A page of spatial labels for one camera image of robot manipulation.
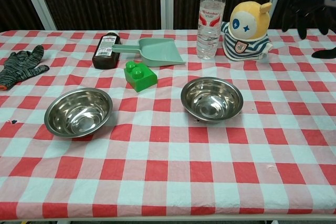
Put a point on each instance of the mint green plastic dustpan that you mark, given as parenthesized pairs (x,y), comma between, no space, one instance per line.
(160,51)

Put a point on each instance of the clear plastic water bottle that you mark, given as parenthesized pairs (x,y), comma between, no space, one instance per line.
(210,24)

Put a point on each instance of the green toy building brick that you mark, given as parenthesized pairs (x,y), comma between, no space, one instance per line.
(141,77)

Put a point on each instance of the brown medicine bottle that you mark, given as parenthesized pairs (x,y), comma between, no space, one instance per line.
(106,53)

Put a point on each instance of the yellow plush toy striped shirt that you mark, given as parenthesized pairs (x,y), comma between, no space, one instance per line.
(245,35)

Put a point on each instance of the grey striped knit glove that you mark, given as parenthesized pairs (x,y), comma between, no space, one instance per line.
(21,64)

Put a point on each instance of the stainless steel bowl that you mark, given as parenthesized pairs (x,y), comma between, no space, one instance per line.
(210,100)
(78,113)
(207,121)

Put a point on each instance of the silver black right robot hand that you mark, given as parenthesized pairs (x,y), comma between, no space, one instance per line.
(325,11)

